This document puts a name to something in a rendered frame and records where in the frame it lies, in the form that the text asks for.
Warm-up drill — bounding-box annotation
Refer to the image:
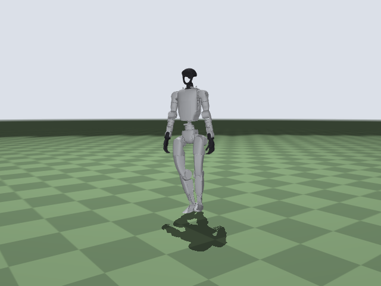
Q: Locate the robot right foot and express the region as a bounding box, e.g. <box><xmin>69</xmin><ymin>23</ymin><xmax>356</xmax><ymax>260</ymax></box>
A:
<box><xmin>182</xmin><ymin>203</ymin><xmax>197</xmax><ymax>213</ymax></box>

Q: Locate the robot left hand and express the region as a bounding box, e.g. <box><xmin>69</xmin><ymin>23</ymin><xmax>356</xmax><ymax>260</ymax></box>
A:
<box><xmin>205</xmin><ymin>133</ymin><xmax>214</xmax><ymax>154</ymax></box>

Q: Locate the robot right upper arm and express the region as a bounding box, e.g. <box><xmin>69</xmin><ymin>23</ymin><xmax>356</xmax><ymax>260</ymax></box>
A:
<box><xmin>168</xmin><ymin>91</ymin><xmax>178</xmax><ymax>119</ymax></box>

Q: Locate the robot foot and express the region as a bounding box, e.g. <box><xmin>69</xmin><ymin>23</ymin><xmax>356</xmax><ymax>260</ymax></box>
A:
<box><xmin>182</xmin><ymin>203</ymin><xmax>197</xmax><ymax>213</ymax></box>
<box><xmin>193</xmin><ymin>203</ymin><xmax>203</xmax><ymax>212</ymax></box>

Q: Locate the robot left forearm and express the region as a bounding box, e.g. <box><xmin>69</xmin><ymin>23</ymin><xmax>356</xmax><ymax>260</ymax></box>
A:
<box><xmin>204</xmin><ymin>111</ymin><xmax>214</xmax><ymax>138</ymax></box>

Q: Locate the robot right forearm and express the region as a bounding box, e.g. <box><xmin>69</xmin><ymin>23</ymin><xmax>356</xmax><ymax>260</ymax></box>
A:
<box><xmin>165</xmin><ymin>118</ymin><xmax>175</xmax><ymax>138</ymax></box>

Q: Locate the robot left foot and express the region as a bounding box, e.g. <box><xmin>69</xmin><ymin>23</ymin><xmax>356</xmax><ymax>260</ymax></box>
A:
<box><xmin>193</xmin><ymin>203</ymin><xmax>203</xmax><ymax>212</ymax></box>

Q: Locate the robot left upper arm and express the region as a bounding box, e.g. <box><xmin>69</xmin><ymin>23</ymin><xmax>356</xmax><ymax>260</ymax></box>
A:
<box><xmin>197</xmin><ymin>90</ymin><xmax>209</xmax><ymax>119</ymax></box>

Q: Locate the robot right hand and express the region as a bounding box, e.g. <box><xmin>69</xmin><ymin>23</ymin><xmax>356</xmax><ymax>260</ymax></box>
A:
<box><xmin>163</xmin><ymin>132</ymin><xmax>170</xmax><ymax>153</ymax></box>

